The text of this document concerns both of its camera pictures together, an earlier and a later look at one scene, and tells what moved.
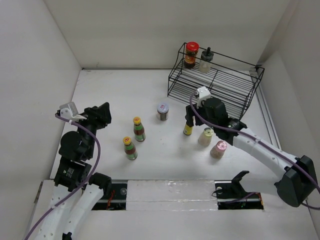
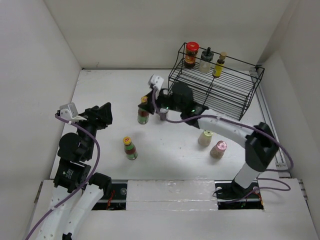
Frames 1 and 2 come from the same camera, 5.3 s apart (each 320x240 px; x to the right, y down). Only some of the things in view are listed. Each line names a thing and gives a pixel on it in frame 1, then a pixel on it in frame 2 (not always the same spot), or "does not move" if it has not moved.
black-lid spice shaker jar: [205, 63] does not move
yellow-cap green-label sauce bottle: [139, 129] → [143, 114]
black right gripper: [189, 116] → [148, 105]
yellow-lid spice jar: [205, 138] does not move
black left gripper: [99, 115] does not move
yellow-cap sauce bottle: [129, 148] does not move
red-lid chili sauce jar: [191, 50] does not move
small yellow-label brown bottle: [187, 130] → [219, 65]
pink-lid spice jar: [218, 151] does not move
